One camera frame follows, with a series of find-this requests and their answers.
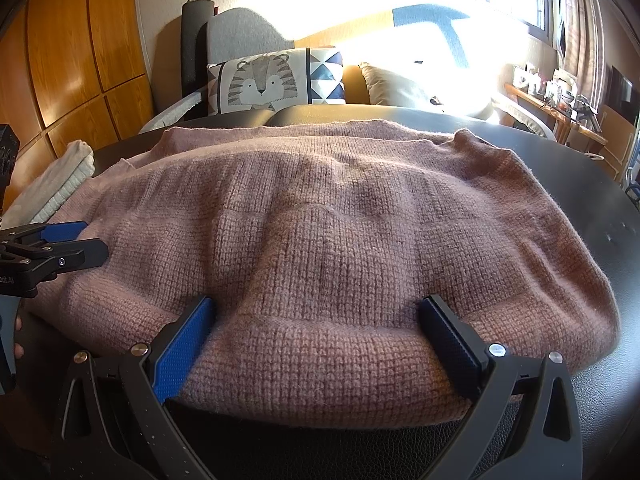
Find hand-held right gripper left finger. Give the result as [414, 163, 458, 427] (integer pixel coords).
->
[50, 295, 218, 480]

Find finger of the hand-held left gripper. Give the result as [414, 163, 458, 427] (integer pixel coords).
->
[14, 239, 110, 282]
[0, 221, 90, 247]

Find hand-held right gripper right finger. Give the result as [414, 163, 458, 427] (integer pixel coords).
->
[419, 294, 583, 480]

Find pink knitted sweater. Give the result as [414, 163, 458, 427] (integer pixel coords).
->
[22, 119, 623, 428]

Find person's left hand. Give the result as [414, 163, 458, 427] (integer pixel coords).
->
[12, 314, 26, 360]

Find folded beige cloth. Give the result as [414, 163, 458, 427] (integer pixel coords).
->
[2, 140, 96, 226]

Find tiger print cushion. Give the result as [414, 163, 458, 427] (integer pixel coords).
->
[207, 46, 347, 116]

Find wooden side table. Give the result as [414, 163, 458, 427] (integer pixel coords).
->
[505, 82, 609, 162]

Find pale beige cushion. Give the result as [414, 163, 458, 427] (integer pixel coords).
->
[360, 61, 452, 111]

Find cardboard box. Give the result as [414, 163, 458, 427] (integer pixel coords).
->
[597, 105, 637, 177]

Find group of bottles and jars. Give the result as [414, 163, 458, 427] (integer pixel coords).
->
[512, 62, 601, 122]

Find grey sofa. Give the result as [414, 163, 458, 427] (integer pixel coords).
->
[140, 2, 556, 137]

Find black television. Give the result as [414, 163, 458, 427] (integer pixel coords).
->
[607, 65, 637, 112]

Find plain beige curtain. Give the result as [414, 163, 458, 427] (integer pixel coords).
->
[555, 0, 607, 70]

